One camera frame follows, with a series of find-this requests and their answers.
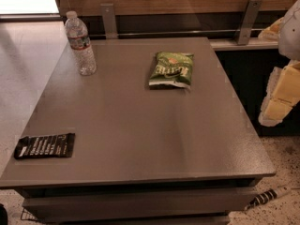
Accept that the clear plastic water bottle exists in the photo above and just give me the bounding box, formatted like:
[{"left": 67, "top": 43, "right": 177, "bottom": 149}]
[{"left": 65, "top": 10, "right": 98, "bottom": 76}]

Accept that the metal wall bracket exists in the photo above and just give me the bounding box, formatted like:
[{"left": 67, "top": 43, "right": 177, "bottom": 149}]
[
  {"left": 100, "top": 3, "right": 118, "bottom": 39},
  {"left": 235, "top": 0, "right": 263, "bottom": 45}
]

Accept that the black rxbar chocolate bar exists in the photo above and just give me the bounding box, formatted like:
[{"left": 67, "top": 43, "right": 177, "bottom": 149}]
[{"left": 13, "top": 133, "right": 75, "bottom": 159}]

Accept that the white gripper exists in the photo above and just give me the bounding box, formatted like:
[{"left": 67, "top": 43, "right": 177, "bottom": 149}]
[{"left": 258, "top": 0, "right": 300, "bottom": 127}]

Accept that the horizontal metal rail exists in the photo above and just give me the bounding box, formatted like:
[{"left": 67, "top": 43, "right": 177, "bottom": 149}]
[{"left": 88, "top": 27, "right": 265, "bottom": 39}]

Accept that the left metal wall bracket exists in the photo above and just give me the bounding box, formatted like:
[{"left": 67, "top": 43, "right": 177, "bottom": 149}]
[{"left": 100, "top": 3, "right": 118, "bottom": 39}]

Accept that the right metal wall bracket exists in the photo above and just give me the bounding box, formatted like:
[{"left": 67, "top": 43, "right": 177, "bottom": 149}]
[{"left": 235, "top": 0, "right": 263, "bottom": 45}]

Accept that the green jalapeno chip bag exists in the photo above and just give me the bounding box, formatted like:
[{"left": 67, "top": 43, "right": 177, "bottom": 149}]
[{"left": 149, "top": 52, "right": 194, "bottom": 89}]

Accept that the black white striped floor object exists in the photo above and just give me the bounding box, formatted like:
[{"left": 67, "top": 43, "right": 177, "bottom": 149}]
[{"left": 245, "top": 186, "right": 291, "bottom": 210}]

